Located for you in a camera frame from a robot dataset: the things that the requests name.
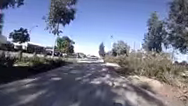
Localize small dark tree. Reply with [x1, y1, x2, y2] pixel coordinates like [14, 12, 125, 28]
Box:
[97, 40, 107, 58]

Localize grey-green bushy tree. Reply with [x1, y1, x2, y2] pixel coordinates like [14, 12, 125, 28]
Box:
[110, 39, 131, 59]

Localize green leafy tree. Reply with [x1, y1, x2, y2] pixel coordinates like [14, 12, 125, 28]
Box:
[54, 34, 77, 57]

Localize pale concrete path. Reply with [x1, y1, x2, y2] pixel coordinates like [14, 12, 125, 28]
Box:
[0, 49, 188, 106]

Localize dry scrub bushes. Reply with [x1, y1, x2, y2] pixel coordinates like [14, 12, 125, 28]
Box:
[102, 45, 188, 87]

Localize tall thin leafy tree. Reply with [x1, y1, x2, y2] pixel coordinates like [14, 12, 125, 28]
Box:
[38, 0, 78, 61]

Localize low building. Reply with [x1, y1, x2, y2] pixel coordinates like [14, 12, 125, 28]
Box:
[0, 38, 56, 57]

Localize tall dark conifer tree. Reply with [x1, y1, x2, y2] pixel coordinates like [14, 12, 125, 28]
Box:
[140, 10, 170, 54]

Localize round dark tree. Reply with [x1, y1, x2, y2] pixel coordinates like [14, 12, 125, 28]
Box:
[8, 26, 32, 46]

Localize dark mulch ground strip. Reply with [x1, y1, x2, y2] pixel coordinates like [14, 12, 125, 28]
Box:
[0, 51, 79, 95]

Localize bare brown dirt ground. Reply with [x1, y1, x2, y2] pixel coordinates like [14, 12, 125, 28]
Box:
[123, 64, 188, 106]

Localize grey wall with dark posts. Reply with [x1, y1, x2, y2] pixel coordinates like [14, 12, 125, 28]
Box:
[0, 48, 55, 65]

